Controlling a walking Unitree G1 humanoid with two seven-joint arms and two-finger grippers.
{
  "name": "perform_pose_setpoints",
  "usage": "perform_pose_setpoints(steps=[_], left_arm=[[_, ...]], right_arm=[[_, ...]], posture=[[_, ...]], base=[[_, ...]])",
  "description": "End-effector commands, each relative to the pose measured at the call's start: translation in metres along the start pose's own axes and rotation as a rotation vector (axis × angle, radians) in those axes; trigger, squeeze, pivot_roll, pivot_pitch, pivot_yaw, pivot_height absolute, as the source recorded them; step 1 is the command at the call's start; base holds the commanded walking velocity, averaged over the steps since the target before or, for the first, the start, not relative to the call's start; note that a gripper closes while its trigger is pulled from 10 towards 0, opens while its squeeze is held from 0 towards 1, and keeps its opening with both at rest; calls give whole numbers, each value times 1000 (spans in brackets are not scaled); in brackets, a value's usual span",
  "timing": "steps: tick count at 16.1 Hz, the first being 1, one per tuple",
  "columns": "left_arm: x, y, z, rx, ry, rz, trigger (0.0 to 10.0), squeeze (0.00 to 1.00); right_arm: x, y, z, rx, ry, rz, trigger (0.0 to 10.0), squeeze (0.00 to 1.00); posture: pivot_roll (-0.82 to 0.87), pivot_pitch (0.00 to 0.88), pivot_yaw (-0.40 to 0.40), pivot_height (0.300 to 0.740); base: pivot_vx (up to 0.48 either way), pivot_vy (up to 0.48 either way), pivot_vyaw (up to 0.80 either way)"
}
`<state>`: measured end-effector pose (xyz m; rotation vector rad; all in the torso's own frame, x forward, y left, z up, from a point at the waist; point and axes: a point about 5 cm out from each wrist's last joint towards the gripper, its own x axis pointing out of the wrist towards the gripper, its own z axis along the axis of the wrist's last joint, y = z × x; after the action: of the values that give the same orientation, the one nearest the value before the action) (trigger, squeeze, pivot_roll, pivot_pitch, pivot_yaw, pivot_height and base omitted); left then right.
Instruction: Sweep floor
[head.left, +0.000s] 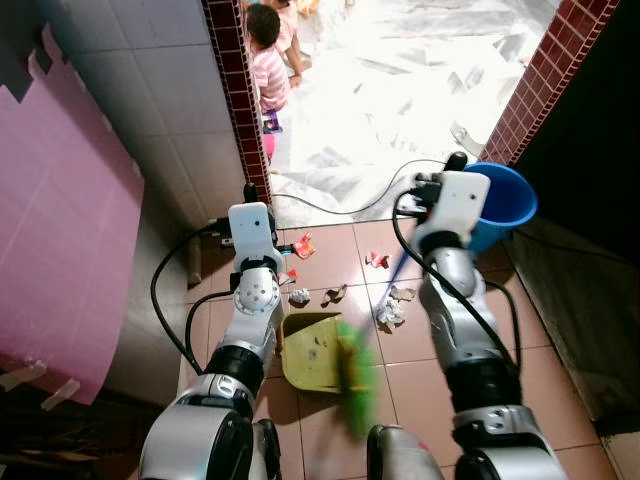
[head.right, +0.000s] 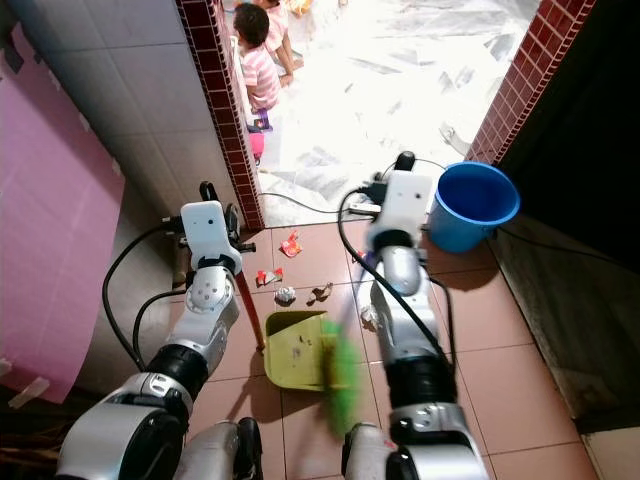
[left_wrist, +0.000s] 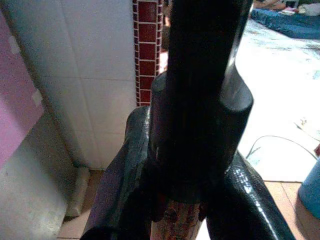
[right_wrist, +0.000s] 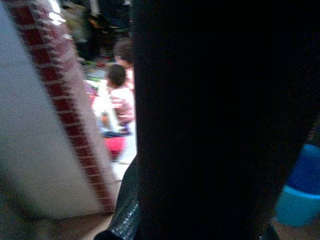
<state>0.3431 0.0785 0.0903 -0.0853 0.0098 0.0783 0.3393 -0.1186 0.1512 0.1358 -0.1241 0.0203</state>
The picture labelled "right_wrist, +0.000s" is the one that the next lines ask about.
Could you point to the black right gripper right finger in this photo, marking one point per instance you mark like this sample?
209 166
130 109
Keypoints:
270 233

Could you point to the dark blue plastic bucket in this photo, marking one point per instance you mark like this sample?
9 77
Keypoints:
306 172

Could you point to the child in striped shirt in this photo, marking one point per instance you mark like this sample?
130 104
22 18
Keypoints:
120 100

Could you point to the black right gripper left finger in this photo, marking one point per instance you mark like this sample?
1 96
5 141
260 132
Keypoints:
126 220

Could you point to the child with dark hair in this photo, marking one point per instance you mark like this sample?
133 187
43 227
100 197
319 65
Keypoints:
125 51

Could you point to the light blue plastic tub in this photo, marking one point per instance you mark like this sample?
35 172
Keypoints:
296 208

